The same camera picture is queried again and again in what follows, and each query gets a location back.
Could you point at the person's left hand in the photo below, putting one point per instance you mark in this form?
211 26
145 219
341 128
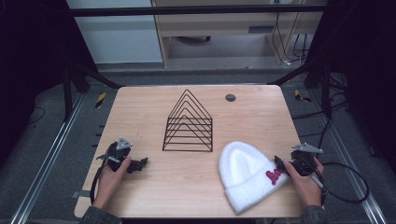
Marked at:
109 183

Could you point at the aluminium floor rail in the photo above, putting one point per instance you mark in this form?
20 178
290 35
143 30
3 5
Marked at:
46 161
358 174

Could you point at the white knitted beanie hat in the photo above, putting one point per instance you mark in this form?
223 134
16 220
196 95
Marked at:
246 174

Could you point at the person's right hand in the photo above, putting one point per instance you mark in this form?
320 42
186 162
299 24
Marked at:
306 186

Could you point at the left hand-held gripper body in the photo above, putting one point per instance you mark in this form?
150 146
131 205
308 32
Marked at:
120 148

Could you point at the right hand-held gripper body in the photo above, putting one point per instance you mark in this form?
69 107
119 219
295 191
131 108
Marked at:
303 160

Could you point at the light wooden desk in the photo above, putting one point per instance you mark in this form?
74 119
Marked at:
218 25

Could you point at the black metal stand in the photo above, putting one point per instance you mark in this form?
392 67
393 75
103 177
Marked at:
326 90
67 93

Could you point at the grey table bracket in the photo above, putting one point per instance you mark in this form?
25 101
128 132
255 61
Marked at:
80 194

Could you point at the yellow black floor tape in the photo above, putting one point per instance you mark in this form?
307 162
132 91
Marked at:
100 100
301 97

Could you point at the grey round table grommet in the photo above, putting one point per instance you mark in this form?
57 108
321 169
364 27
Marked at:
230 98

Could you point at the dark curtain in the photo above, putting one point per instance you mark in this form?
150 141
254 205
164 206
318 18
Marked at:
367 62
28 62

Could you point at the white cabinet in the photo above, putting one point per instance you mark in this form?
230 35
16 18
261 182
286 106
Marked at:
118 40

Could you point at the black horizontal frame bar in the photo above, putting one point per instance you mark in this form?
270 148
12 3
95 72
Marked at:
186 10

